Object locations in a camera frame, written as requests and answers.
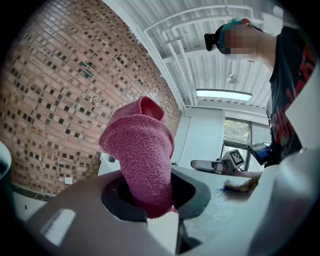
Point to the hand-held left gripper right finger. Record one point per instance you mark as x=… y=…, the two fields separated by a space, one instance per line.
x=225 y=220

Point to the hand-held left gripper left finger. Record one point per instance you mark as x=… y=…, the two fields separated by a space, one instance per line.
x=82 y=212

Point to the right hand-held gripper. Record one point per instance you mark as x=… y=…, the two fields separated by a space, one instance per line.
x=233 y=158

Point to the pink cloth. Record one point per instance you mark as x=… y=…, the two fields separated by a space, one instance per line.
x=142 y=150

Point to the window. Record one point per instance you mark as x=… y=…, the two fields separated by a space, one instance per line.
x=237 y=132

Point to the long ceiling lamp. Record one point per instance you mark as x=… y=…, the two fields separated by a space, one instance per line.
x=223 y=95

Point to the pendant ceiling fitting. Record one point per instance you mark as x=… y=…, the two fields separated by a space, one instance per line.
x=231 y=78

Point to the person in black shirt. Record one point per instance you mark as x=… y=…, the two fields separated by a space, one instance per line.
x=287 y=75

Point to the person's head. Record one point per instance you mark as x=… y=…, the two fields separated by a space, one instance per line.
x=265 y=47

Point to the white ceiling pipework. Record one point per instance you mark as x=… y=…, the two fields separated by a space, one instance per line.
x=200 y=18

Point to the white wall socket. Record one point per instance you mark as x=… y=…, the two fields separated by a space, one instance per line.
x=68 y=180

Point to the black head camera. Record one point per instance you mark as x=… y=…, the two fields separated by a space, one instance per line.
x=210 y=42

